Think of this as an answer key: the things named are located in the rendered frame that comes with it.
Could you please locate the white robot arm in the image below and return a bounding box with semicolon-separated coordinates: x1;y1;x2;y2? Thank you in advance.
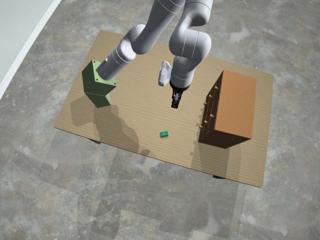
95;0;213;88

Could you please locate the small brown wooden chest of drawers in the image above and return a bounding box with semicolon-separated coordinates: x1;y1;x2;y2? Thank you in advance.
198;70;257;149

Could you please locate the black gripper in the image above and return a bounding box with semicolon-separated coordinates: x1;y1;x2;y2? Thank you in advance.
169;81;190;109

